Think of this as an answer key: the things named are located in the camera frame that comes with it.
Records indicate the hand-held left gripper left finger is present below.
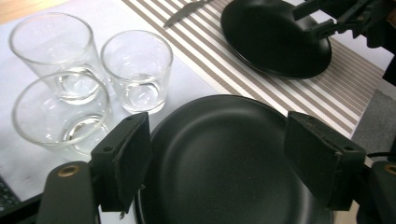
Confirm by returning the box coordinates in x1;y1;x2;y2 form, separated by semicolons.
35;111;152;224

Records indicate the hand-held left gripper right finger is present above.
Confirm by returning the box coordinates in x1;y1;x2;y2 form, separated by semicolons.
284;111;396;224

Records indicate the black plate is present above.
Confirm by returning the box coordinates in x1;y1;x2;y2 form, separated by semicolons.
219;0;332;79
134;93;335;224

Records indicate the clear glass cup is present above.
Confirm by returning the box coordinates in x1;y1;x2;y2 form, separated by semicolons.
100;30;175;115
8;12;106;105
11;72;112;162

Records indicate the black wire cutlery basket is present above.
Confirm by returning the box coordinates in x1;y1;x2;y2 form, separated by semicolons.
0;175;41;224

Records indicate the striped placemat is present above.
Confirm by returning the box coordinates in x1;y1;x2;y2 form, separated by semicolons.
120;0;386;139

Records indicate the left hand-held gripper cable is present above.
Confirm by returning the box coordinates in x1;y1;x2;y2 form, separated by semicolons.
367;151;396;161

